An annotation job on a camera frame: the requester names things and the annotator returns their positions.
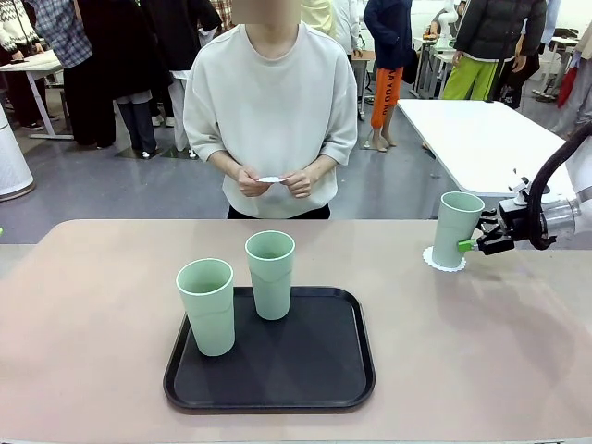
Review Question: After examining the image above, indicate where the person in yellow shirt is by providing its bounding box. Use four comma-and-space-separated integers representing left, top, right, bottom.
300, 0, 337, 38

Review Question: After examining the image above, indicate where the person in navy top orange trousers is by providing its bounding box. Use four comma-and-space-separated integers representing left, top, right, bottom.
363, 0, 415, 154

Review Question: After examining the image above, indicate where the person in beige sweater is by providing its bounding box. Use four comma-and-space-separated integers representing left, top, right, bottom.
182, 0, 360, 220

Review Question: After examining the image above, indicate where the person's left forearm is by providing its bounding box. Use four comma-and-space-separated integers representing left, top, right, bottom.
312, 154, 341, 179

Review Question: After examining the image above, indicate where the white desk with metal legs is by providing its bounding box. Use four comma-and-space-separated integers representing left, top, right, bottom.
0, 50, 75, 140

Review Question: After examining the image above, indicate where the light green plastic cup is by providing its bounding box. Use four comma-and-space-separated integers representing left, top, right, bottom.
244, 230, 296, 321
432, 191, 486, 268
176, 257, 237, 358

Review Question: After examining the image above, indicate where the person in long black coat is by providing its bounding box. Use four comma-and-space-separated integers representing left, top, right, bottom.
78, 0, 175, 161

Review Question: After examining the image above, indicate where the person in black puffer lime trousers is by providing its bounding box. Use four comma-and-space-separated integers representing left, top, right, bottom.
438, 0, 549, 102

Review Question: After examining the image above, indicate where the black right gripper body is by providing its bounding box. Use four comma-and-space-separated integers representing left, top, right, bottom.
499, 201, 533, 241

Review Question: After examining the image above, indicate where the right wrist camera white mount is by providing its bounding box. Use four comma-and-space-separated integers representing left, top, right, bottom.
507, 168, 533, 207

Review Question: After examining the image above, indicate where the person's right hand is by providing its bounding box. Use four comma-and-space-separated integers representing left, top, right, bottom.
235, 166, 267, 199

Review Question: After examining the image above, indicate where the person's left hand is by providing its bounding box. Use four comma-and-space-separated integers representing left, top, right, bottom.
282, 169, 320, 199

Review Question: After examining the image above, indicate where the person in blue plaid shirt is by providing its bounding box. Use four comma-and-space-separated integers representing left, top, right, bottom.
27, 0, 117, 149

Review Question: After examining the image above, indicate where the person in light grey clothes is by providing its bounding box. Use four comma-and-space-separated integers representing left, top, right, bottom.
549, 45, 592, 140

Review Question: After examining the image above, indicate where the person in orange plaid shirt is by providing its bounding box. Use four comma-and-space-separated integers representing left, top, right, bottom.
210, 0, 235, 33

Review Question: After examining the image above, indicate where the person in white shirt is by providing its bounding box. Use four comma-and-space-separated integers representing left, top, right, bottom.
332, 0, 364, 56

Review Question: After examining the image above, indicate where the white background robot desk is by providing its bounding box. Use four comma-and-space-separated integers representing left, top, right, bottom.
413, 39, 452, 98

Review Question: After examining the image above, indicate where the black braided cable sleeve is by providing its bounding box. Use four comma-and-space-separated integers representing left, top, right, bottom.
528, 124, 592, 251

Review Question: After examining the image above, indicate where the person in black printed trousers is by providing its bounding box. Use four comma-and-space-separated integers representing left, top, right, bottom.
501, 45, 542, 112

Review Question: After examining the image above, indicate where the person in patterned knit sweater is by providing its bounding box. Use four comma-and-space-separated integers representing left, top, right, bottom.
0, 0, 45, 130

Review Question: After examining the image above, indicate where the person's right forearm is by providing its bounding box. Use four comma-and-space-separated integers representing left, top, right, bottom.
206, 150, 244, 179

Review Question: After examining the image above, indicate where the white cylindrical air purifier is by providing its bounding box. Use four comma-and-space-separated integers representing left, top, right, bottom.
0, 106, 36, 203

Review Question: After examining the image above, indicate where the black plastic serving tray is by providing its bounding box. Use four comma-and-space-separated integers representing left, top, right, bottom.
163, 286, 376, 414

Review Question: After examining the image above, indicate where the person in black jacket white trousers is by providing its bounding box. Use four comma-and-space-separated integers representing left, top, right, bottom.
152, 0, 223, 161

